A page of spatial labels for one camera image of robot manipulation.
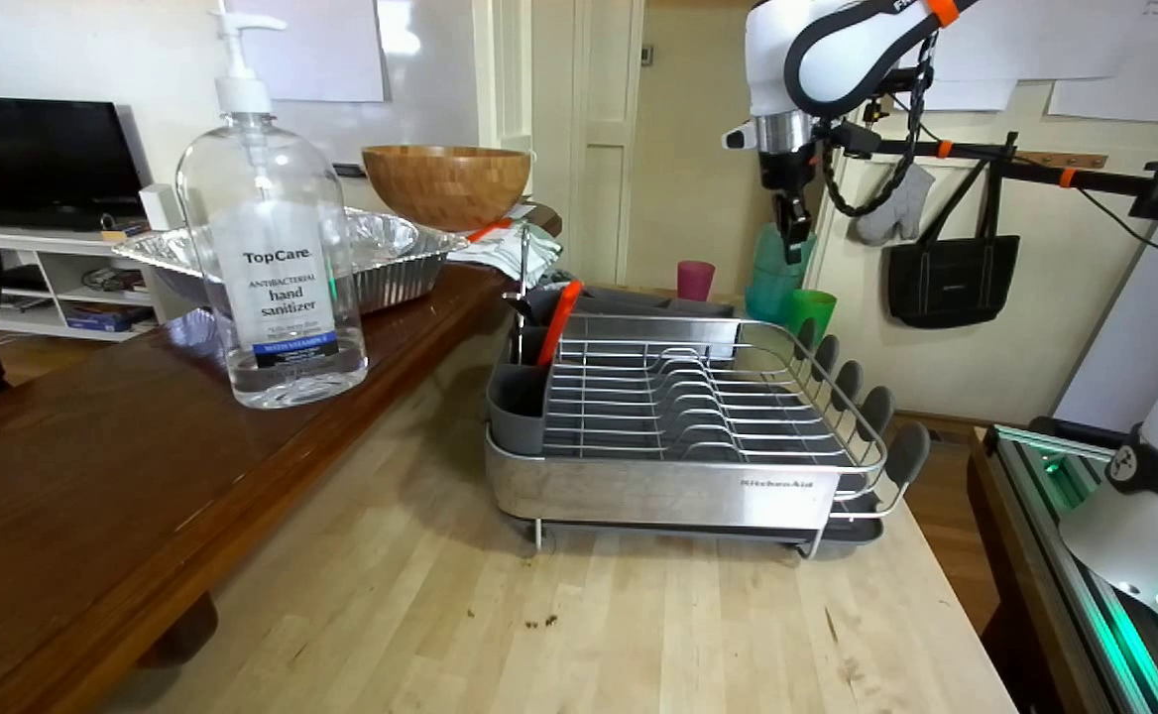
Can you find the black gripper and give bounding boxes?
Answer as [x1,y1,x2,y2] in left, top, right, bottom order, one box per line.
[721,115,823,258]

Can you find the blue plastic cup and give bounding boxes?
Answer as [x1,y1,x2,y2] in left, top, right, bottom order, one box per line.
[742,223,810,329]

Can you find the green plastic cup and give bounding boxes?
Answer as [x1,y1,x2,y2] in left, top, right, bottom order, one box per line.
[789,284,842,350]

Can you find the steel dish drying rack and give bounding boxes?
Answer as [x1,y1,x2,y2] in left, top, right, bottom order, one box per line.
[478,308,934,559]

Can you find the grey oven mitt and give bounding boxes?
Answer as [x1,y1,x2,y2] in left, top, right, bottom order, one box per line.
[850,153,938,249]

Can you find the pink plastic cup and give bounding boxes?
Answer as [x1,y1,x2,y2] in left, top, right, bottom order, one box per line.
[672,258,721,308]

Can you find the black tote bag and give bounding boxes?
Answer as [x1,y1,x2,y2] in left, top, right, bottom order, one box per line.
[879,157,1024,335]

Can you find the white panel door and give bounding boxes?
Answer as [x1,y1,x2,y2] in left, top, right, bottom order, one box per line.
[470,0,651,288]

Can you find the black kitchen utensil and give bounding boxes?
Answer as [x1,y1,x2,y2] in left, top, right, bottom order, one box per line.
[507,283,552,370]

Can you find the grey utensil caddy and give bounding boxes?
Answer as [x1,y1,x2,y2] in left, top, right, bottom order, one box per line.
[485,308,571,456]

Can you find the wooden bowl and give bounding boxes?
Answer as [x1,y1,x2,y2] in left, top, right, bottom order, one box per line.
[355,141,536,235]

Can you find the white paper sheet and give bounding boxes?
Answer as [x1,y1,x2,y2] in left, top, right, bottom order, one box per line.
[959,0,1158,132]

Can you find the aluminium foil tray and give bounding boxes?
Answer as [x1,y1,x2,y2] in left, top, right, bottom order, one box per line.
[116,202,465,323]

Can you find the clear hand sanitizer pump bottle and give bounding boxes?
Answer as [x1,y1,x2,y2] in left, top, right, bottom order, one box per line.
[170,0,372,411]

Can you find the white shelf unit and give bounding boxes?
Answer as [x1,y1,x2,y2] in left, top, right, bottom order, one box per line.
[0,223,165,350]

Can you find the black monitor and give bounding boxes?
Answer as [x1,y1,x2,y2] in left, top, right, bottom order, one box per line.
[0,91,149,239]

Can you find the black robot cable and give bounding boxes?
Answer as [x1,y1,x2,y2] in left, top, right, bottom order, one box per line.
[782,0,967,223]

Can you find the orange handled utensil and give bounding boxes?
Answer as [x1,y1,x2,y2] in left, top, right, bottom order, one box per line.
[532,274,589,374]

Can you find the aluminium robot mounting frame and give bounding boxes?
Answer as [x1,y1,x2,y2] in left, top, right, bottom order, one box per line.
[970,422,1158,714]

